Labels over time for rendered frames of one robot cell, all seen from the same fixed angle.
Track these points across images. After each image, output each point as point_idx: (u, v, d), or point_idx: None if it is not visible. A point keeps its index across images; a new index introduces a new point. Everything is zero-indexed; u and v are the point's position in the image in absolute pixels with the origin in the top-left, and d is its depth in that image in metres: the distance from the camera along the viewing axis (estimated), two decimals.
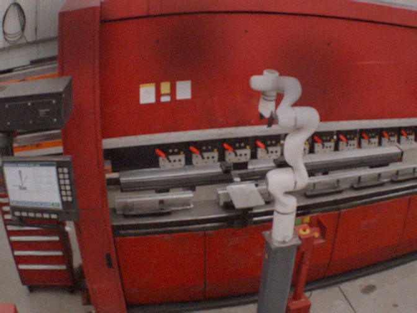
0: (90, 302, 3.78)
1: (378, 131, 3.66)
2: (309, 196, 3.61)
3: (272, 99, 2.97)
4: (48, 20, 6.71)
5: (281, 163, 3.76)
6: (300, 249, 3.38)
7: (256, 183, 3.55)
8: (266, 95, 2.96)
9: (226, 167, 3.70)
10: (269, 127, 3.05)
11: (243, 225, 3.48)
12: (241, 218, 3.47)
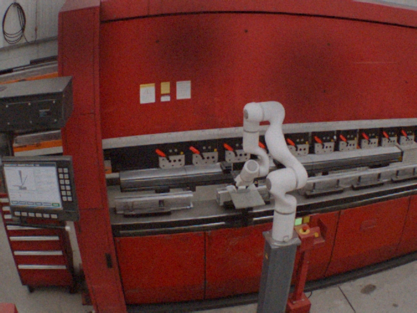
0: (90, 302, 3.78)
1: (378, 131, 3.66)
2: (309, 196, 3.61)
3: (239, 177, 3.31)
4: (48, 20, 6.71)
5: (281, 163, 3.76)
6: (300, 249, 3.38)
7: (256, 183, 3.55)
8: None
9: (226, 167, 3.70)
10: (236, 187, 3.48)
11: (243, 225, 3.48)
12: (241, 218, 3.47)
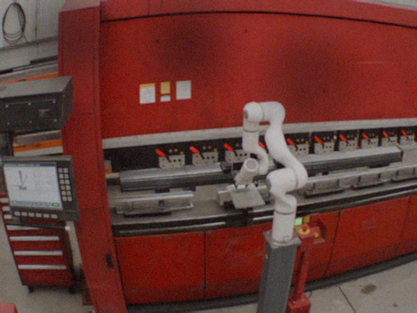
0: (90, 302, 3.78)
1: (378, 131, 3.66)
2: (309, 196, 3.61)
3: (239, 176, 3.32)
4: (48, 20, 6.71)
5: (281, 163, 3.76)
6: (300, 249, 3.38)
7: (256, 183, 3.55)
8: None
9: (226, 167, 3.70)
10: (235, 186, 3.49)
11: (243, 225, 3.48)
12: (241, 218, 3.47)
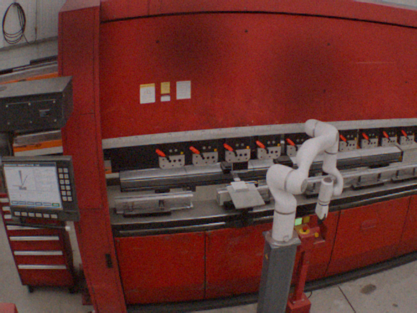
0: (90, 302, 3.78)
1: (378, 131, 3.66)
2: (309, 196, 3.61)
3: (326, 204, 3.27)
4: (48, 20, 6.71)
5: (281, 163, 3.76)
6: (300, 249, 3.38)
7: (256, 183, 3.55)
8: (321, 201, 3.27)
9: (226, 167, 3.70)
10: (319, 223, 3.39)
11: (243, 225, 3.48)
12: (241, 218, 3.47)
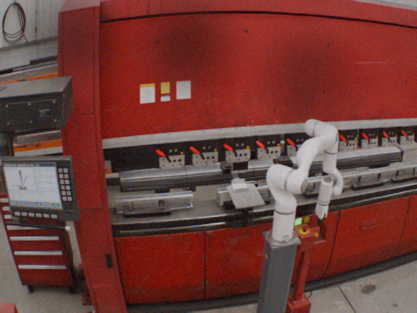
0: (90, 302, 3.78)
1: (378, 131, 3.66)
2: (309, 196, 3.61)
3: (326, 204, 3.27)
4: (48, 20, 6.71)
5: (281, 163, 3.76)
6: (300, 249, 3.38)
7: (256, 183, 3.55)
8: (321, 201, 3.27)
9: (226, 167, 3.70)
10: (319, 223, 3.39)
11: (243, 225, 3.48)
12: (241, 218, 3.47)
